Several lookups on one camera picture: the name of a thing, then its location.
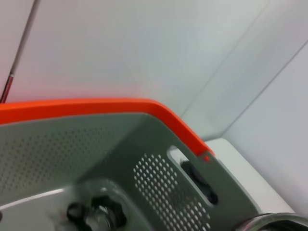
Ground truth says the orange basket carry handle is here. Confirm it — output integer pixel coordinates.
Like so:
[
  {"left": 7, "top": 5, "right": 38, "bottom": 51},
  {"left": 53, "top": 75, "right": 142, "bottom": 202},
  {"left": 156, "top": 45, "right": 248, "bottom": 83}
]
[{"left": 0, "top": 97, "right": 215, "bottom": 165}]

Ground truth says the glass kettle with black handle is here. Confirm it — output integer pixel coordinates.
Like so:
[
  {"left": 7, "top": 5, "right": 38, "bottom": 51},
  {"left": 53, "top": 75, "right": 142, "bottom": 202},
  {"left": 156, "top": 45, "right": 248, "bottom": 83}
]
[{"left": 180, "top": 158, "right": 219, "bottom": 205}]

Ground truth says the glass teapot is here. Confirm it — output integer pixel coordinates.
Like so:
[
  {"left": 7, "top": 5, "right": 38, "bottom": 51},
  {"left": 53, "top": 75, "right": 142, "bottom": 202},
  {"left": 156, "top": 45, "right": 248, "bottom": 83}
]
[
  {"left": 234, "top": 212, "right": 308, "bottom": 231},
  {"left": 66, "top": 179, "right": 128, "bottom": 231}
]

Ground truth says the grey perforated plastic storage basket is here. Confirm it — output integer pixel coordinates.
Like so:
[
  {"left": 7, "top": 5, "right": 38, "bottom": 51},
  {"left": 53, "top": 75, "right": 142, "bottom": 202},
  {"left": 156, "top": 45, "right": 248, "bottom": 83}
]
[{"left": 0, "top": 112, "right": 263, "bottom": 231}]

